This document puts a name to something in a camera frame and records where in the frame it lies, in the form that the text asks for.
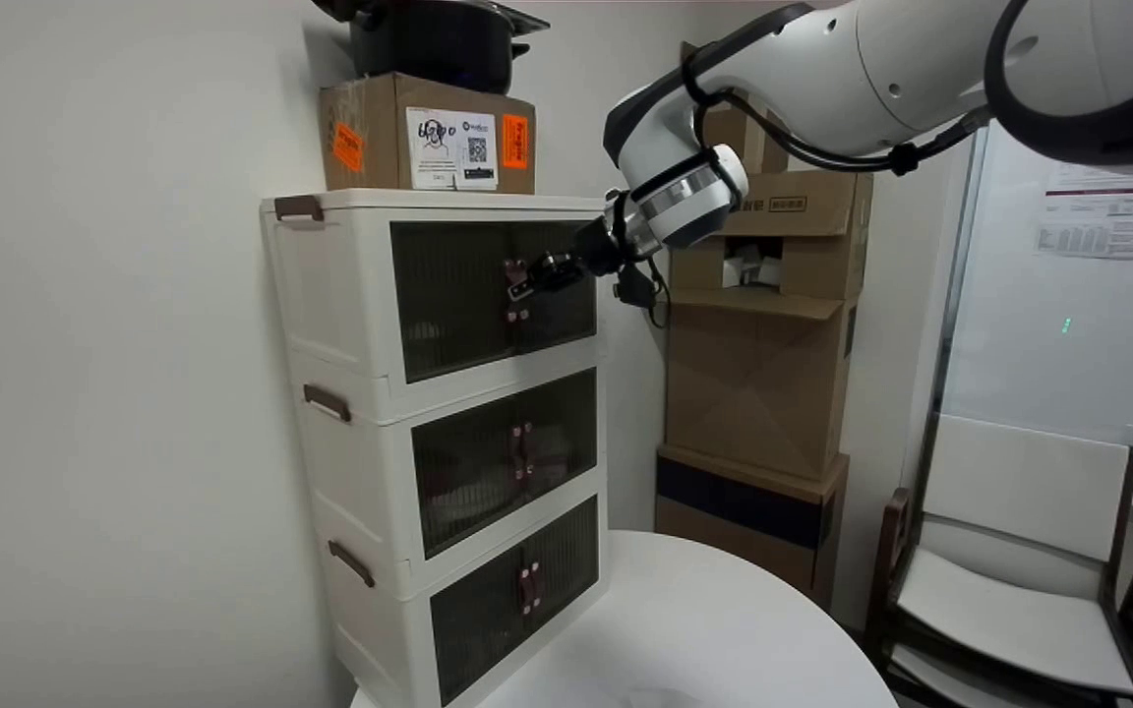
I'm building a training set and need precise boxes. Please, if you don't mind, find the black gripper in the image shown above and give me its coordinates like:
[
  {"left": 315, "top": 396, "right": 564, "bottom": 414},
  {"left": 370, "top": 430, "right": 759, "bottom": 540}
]
[{"left": 526, "top": 209, "right": 640, "bottom": 295}]

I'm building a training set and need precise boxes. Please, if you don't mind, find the dark transparent cabinet door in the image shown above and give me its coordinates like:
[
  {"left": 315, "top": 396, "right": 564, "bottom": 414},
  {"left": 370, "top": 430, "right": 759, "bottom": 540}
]
[
  {"left": 410, "top": 410, "right": 526, "bottom": 564},
  {"left": 510, "top": 218, "right": 600, "bottom": 359},
  {"left": 526, "top": 493, "right": 607, "bottom": 633},
  {"left": 423, "top": 564, "right": 534, "bottom": 708},
  {"left": 519, "top": 367, "right": 600, "bottom": 507},
  {"left": 385, "top": 218, "right": 519, "bottom": 389}
]

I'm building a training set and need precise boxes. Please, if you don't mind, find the cardboard box with orange sticker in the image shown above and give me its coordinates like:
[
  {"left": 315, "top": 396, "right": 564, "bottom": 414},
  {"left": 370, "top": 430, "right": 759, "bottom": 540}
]
[{"left": 315, "top": 72, "right": 544, "bottom": 197}]

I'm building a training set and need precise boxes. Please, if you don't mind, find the large creased cardboard box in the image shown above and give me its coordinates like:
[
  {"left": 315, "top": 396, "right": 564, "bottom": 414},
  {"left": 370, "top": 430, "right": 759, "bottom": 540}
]
[{"left": 658, "top": 290, "right": 859, "bottom": 486}]

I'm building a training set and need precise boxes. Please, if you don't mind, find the plain brown cardboard box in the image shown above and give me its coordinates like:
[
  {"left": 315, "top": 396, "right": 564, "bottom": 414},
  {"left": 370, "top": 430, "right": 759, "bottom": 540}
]
[{"left": 680, "top": 35, "right": 808, "bottom": 181}]

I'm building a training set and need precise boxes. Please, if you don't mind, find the cardboard box with cutout hole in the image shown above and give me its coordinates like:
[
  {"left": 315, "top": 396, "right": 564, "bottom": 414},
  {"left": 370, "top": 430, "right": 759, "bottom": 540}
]
[{"left": 663, "top": 167, "right": 876, "bottom": 328}]

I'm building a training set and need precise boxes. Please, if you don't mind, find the black cooking pot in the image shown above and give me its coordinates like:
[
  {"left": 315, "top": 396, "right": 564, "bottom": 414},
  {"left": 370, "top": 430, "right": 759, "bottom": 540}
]
[{"left": 309, "top": 0, "right": 556, "bottom": 100}]

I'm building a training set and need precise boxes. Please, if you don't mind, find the cardboard box with black stripe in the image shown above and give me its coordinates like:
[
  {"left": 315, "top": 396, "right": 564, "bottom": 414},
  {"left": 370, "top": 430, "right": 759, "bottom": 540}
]
[{"left": 650, "top": 442, "right": 852, "bottom": 610}]

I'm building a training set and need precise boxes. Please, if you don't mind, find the chair with white cushions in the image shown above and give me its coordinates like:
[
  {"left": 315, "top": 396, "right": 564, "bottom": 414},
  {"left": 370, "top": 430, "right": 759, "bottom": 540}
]
[{"left": 863, "top": 414, "right": 1133, "bottom": 708}]

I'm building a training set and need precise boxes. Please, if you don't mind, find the printed paper poster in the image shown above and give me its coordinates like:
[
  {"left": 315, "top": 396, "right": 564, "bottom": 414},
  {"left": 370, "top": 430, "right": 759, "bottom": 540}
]
[{"left": 1033, "top": 172, "right": 1133, "bottom": 269}]

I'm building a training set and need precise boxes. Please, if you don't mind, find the white stacked cabinet frame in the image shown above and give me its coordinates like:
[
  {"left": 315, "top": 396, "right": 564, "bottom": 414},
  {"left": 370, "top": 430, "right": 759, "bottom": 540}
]
[{"left": 260, "top": 184, "right": 614, "bottom": 708}]

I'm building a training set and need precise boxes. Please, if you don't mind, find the brown cabinet side handle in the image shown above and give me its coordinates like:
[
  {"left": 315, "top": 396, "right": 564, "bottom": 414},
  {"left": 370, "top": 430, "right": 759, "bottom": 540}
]
[
  {"left": 298, "top": 383, "right": 357, "bottom": 430},
  {"left": 321, "top": 535, "right": 381, "bottom": 593},
  {"left": 273, "top": 194, "right": 329, "bottom": 223}
]

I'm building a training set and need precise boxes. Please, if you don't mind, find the white wall whiteboard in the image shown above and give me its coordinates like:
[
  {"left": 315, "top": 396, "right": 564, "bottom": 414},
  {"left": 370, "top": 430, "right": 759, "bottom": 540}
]
[{"left": 941, "top": 121, "right": 1133, "bottom": 528}]

